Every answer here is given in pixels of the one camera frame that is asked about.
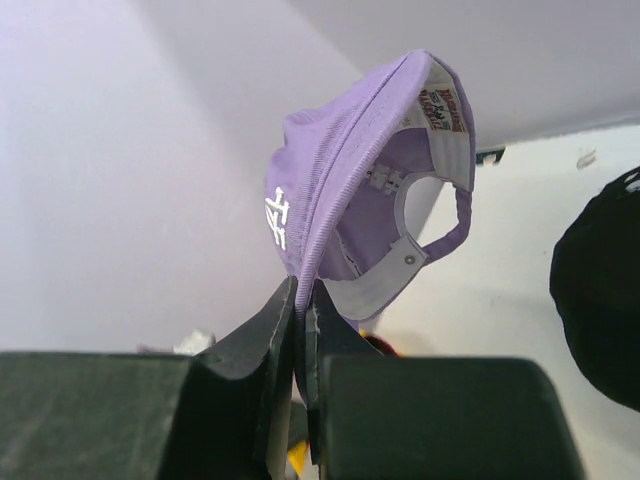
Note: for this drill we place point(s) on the yellow plastic tray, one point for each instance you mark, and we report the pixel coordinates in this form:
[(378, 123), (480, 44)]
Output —
[(297, 457)]

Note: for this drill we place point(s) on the purple baseball cap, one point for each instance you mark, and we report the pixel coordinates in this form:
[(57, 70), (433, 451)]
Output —
[(335, 191)]

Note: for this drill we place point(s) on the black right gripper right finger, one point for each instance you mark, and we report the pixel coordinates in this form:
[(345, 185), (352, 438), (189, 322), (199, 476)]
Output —
[(381, 417)]

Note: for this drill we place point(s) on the black baseball cap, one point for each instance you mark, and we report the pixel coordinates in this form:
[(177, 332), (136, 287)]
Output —
[(594, 283)]

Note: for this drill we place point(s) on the red baseball cap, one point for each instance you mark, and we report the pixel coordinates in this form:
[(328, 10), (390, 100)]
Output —
[(379, 344)]

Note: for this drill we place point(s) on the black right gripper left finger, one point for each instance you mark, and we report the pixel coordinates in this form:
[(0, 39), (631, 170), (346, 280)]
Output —
[(220, 414)]

